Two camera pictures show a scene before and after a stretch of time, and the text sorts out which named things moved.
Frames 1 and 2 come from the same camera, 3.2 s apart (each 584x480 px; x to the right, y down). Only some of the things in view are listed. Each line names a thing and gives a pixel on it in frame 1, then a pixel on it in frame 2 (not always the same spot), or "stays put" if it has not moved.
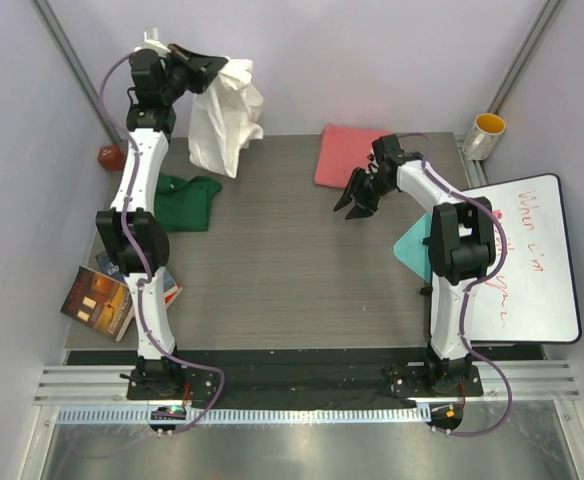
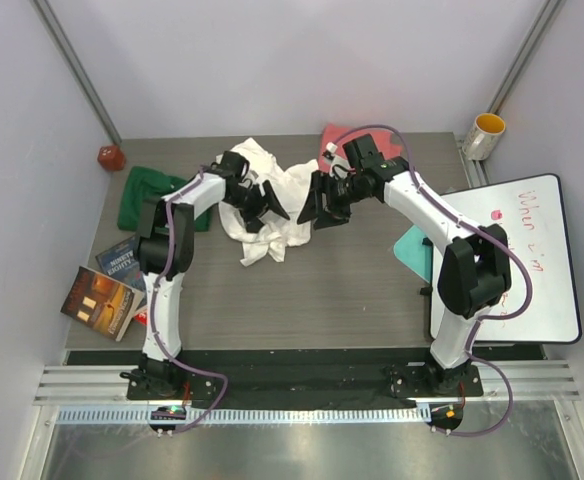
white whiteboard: (532, 295) stays put
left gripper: (204, 69) to (270, 201)
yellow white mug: (483, 137) stays put
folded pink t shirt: (342, 150) stays put
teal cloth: (410, 247) stays put
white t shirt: (224, 121) to (275, 236)
